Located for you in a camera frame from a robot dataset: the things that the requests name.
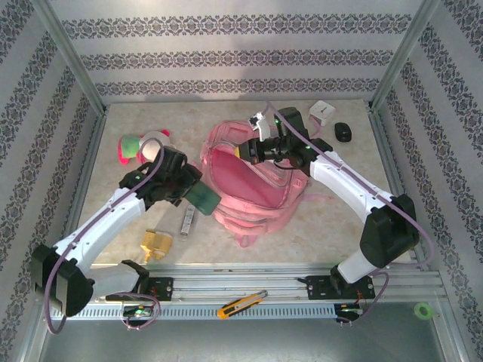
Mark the slotted grey cable duct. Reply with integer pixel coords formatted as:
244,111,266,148
48,303,337,321

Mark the black computer mouse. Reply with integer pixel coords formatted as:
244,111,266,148
334,122,354,143

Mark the green tape roll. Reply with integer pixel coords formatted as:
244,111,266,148
414,302,434,321

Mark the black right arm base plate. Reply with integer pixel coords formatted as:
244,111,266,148
297,275,374,302

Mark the white pink green plush toy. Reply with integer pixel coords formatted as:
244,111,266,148
118,129,173,167

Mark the yellow utility knife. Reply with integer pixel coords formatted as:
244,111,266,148
217,289,269,321

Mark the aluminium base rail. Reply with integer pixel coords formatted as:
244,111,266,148
37,263,442,302

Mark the white square clock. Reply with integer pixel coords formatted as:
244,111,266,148
308,100,337,127

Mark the aluminium side rail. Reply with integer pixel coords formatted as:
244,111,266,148
52,111,109,275
368,109,431,272

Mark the gold shiny box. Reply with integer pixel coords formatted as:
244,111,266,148
140,229,174,263

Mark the pink backpack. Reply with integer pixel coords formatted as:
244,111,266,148
191,112,335,249

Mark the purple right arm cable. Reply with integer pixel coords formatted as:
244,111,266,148
263,100,434,324

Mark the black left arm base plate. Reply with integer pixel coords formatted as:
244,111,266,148
105,277,175,302

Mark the dark green notebook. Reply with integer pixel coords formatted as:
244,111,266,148
184,180,222,216

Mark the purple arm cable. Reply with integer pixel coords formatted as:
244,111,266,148
43,137,165,336
263,100,434,324

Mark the aluminium frame post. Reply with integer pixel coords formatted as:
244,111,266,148
368,0,442,113
32,0,109,114

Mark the silver pen box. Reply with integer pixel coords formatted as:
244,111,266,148
180,205,196,238

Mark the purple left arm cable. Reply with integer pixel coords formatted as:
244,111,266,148
43,137,165,336

